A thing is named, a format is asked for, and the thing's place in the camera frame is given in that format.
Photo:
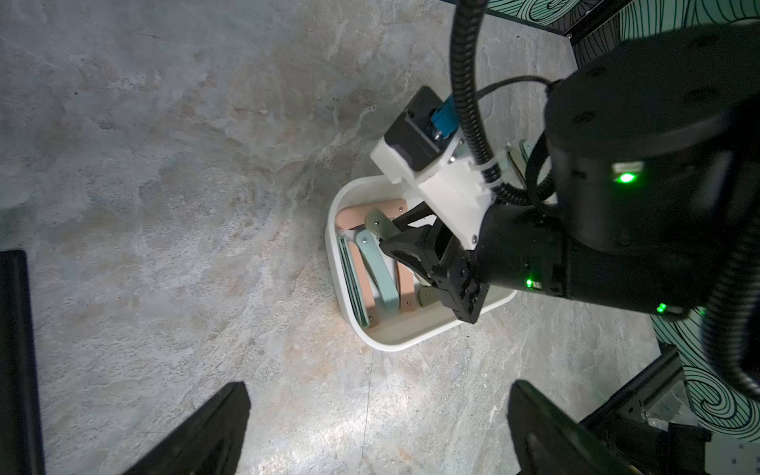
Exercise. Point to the white storage box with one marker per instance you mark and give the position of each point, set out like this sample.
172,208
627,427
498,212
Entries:
390,331

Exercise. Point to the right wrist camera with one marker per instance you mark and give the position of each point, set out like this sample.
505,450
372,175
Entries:
440,169

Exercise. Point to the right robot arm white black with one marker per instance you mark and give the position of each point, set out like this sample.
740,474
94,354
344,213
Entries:
641,193

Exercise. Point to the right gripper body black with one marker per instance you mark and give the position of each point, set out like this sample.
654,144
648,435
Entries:
519,248

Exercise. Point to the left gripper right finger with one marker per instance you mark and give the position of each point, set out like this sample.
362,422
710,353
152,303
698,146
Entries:
547,441

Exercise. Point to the pink folding knife top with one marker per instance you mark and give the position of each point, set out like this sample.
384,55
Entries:
354,216

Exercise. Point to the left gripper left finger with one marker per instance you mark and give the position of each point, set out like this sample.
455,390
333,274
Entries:
208,442

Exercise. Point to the mint folding knife in box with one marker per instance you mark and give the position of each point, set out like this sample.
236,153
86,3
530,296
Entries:
378,270

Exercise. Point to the pink short knife in box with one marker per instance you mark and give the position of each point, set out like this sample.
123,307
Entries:
406,289

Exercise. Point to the olive folding knife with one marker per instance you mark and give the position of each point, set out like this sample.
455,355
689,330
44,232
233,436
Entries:
380,225

